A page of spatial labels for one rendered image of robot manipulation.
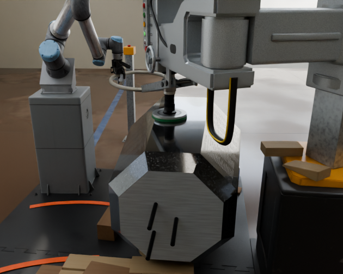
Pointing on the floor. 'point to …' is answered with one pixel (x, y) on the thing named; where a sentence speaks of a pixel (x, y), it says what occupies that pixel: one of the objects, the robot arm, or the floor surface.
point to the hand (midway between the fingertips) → (121, 82)
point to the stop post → (129, 51)
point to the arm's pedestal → (64, 141)
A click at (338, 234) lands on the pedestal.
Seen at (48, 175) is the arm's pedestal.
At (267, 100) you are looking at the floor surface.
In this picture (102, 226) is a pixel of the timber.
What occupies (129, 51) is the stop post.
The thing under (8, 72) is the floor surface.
